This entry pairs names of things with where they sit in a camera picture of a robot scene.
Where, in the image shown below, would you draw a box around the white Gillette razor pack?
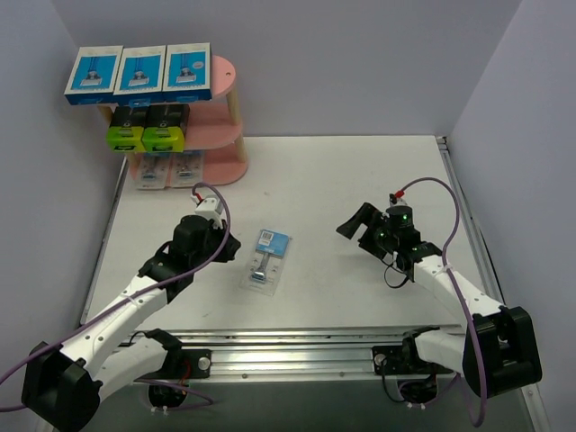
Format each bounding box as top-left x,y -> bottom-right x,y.
169,150 -> 204,188

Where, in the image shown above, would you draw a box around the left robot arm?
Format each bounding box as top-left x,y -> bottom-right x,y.
21,214 -> 240,431

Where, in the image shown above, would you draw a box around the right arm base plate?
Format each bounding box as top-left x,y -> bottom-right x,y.
371,345 -> 453,376

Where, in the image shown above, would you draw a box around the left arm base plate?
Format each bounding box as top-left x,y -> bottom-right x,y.
176,348 -> 212,380

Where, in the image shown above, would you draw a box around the blue Harry's razor box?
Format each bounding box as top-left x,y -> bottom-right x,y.
113,45 -> 167,107
64,45 -> 123,105
162,42 -> 212,104

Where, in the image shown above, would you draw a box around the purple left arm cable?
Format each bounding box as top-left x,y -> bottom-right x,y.
0,182 -> 233,413

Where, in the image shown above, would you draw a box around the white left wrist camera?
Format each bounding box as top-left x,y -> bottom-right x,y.
191,193 -> 223,229

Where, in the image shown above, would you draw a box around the aluminium rail frame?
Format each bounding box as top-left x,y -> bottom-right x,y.
35,134 -> 553,432

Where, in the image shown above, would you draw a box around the clear blister razor pack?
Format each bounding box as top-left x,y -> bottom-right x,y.
239,229 -> 292,296
135,155 -> 170,190

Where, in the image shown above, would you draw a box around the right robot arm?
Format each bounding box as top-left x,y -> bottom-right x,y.
337,202 -> 543,398

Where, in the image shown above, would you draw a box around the black green razor box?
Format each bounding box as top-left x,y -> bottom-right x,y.
142,103 -> 190,153
106,106 -> 149,153

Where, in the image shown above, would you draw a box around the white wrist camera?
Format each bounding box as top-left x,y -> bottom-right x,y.
191,193 -> 223,229
389,191 -> 407,207

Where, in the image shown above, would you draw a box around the pink three-tier shelf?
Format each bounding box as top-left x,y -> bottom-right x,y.
103,53 -> 248,185

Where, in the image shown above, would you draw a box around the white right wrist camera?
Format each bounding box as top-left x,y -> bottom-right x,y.
389,191 -> 407,207

